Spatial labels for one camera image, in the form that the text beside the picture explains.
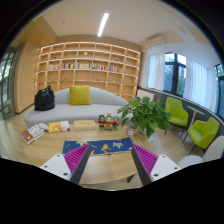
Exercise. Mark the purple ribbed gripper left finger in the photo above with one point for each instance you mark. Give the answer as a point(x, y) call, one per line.
point(69, 166)

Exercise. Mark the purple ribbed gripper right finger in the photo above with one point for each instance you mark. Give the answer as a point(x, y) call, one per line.
point(151, 167)

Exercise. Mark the blue patterned towel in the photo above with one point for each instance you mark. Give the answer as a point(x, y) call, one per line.
point(101, 146)

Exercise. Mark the yellow picture book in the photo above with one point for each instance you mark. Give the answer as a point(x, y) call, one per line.
point(59, 126)

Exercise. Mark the small round side table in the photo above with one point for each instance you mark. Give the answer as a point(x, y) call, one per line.
point(184, 134)

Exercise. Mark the green potted plant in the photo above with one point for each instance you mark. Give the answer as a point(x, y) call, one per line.
point(145, 114)

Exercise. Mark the lime green chair far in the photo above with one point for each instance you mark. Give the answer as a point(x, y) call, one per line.
point(178, 115)

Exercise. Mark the lime green chair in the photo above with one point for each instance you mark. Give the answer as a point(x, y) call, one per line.
point(178, 115)
point(202, 133)

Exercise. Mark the colourful toy figurines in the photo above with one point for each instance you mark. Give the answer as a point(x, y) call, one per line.
point(108, 122)

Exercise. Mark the lime green chair near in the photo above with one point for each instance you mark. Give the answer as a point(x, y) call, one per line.
point(202, 133)

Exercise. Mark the white chair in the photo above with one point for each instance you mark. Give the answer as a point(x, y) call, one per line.
point(214, 152)

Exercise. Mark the grey curved sofa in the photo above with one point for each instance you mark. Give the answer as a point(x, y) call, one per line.
point(102, 102)

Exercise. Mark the black backpack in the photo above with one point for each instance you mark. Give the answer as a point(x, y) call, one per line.
point(45, 99)

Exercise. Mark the yellow cushion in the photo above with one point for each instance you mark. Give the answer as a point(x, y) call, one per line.
point(79, 95)

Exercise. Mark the white window curtain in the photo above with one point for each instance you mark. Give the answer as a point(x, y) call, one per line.
point(156, 72)

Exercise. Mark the glass door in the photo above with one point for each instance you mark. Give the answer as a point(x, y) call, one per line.
point(8, 65)

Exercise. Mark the ceiling strip light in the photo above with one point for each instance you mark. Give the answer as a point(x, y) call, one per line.
point(102, 24)

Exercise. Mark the wooden wall bookshelf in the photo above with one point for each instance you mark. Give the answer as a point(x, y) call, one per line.
point(109, 67)

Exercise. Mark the wall air conditioner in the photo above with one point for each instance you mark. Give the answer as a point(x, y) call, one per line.
point(155, 41)

